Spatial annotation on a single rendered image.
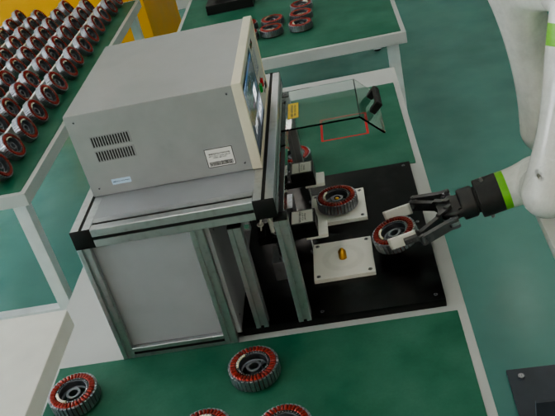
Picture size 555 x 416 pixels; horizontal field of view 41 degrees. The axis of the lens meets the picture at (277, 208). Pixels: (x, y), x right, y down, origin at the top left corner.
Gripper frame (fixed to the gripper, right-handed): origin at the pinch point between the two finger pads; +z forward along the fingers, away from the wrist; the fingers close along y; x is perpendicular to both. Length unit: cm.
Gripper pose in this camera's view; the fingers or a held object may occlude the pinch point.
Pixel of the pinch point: (394, 228)
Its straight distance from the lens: 183.4
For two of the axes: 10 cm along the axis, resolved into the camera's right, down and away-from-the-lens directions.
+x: -4.1, -7.7, -4.8
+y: 0.2, -5.4, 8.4
